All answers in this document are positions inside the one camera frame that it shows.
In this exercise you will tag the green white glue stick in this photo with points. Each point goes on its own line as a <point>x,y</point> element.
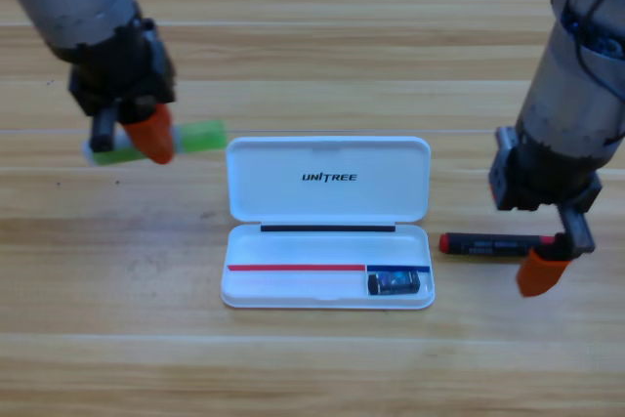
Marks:
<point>205,136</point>

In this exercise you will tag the white Unitree pencil case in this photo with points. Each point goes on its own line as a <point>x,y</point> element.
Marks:
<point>327,202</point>

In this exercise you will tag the red black marker pen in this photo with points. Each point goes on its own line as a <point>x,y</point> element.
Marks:
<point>478,244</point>

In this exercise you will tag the black sleeved eraser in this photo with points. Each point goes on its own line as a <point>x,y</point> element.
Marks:
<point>393,282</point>

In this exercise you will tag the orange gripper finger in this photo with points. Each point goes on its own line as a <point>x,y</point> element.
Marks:
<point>542,273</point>
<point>154,136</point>

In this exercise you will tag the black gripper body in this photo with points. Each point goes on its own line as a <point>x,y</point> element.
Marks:
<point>542,178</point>
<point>127,72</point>

